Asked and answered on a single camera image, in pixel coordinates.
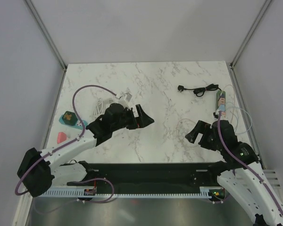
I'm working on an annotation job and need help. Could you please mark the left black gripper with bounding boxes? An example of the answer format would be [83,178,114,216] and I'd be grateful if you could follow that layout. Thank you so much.
[111,105,153,132]

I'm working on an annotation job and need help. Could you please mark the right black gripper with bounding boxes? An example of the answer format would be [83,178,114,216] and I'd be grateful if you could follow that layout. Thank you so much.
[185,120,224,151]

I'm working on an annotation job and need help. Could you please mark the pink USB charger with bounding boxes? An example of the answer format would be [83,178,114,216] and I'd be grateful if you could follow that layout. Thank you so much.
[218,98,225,106]

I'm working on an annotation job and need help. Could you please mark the green power strip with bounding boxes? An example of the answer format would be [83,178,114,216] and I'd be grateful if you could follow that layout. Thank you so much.
[215,90,226,117]

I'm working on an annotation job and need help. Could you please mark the blue USB charger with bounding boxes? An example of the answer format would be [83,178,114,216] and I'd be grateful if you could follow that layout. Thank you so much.
[217,104,225,112]

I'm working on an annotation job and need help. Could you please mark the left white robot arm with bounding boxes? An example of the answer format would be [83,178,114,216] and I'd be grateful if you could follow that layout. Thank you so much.
[17,103,154,197]

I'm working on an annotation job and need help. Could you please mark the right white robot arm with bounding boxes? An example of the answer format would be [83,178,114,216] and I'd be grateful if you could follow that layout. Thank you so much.
[185,120,283,226]

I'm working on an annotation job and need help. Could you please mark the pink plug adapter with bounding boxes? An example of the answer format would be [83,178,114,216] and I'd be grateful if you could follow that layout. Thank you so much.
[57,132,67,144]

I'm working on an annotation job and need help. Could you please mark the white power strip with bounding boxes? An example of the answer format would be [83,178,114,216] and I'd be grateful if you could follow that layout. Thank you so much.
[67,120,87,140]

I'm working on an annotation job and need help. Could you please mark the teal block with orange top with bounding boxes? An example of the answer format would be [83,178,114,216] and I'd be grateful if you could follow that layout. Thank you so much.
[59,111,78,126]

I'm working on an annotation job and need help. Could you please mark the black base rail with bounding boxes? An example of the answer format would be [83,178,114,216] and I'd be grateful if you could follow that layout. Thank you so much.
[67,161,229,193]

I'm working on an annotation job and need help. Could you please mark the white coiled cable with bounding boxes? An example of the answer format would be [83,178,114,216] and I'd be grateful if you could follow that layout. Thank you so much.
[93,97,114,116]

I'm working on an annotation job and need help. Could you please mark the light blue charging cable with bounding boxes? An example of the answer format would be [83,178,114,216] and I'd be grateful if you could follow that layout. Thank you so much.
[223,102,253,136]

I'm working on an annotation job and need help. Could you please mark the black power cord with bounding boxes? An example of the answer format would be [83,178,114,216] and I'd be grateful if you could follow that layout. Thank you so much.
[177,83,224,97]

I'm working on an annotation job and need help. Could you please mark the white slotted cable duct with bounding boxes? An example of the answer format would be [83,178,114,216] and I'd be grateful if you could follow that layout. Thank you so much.
[39,186,223,199]

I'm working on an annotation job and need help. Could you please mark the pink charging cable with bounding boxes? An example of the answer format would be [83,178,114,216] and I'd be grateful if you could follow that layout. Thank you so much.
[174,86,241,156]

